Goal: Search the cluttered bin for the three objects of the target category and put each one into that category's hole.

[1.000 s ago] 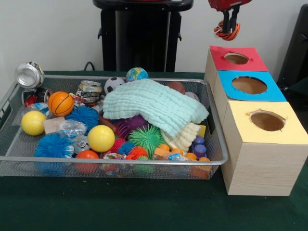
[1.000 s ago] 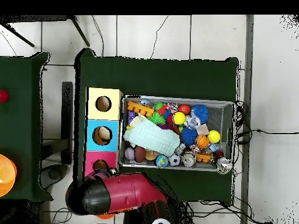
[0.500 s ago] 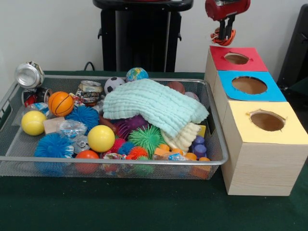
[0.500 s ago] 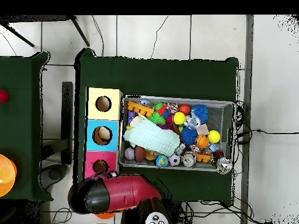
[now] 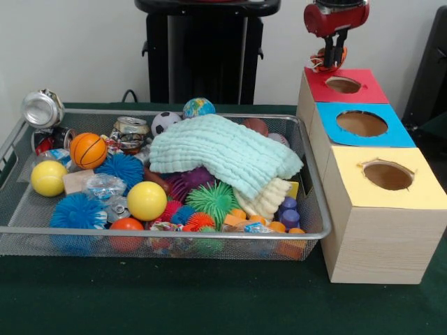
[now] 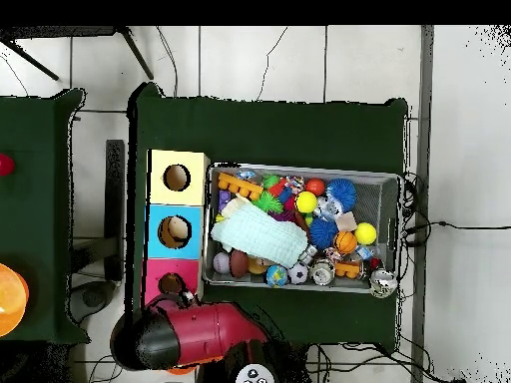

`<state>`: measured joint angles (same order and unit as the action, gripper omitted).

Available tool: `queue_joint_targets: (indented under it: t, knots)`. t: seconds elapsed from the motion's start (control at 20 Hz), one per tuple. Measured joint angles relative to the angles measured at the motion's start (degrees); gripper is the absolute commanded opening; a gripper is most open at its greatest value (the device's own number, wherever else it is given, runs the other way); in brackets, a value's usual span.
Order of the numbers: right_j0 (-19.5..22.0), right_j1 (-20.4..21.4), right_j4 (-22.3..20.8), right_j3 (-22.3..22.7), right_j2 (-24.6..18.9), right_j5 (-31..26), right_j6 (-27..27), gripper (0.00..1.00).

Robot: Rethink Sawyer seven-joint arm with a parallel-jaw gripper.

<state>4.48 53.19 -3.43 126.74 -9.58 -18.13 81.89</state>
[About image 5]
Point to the black upright stand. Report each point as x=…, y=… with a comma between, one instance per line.
x=429, y=70

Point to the dark green table cloth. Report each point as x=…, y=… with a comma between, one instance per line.
x=209, y=300

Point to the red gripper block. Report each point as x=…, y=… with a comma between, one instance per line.
x=335, y=19

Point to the shallow clear mesh bin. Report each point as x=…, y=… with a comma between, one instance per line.
x=174, y=244

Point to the orange striped tiger plush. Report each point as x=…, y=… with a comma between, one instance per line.
x=318, y=59

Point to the crushed silver drink can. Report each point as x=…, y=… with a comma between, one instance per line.
x=42, y=110

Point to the blue spiky ball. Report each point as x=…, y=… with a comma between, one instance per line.
x=78, y=211
x=120, y=167

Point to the smooth yellow ball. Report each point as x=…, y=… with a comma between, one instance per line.
x=146, y=201

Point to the mint green cloth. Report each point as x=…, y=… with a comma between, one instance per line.
x=223, y=150

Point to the wooden three-hole box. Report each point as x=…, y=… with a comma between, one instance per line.
x=377, y=244

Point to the globe print ball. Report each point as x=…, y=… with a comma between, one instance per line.
x=199, y=107

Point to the yellow tennis ball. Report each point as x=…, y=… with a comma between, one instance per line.
x=49, y=178

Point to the cream waffle cloth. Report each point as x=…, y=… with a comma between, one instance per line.
x=269, y=199

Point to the green spiky ball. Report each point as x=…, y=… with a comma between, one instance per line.
x=209, y=200

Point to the orange basketball toy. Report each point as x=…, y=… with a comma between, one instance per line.
x=88, y=150

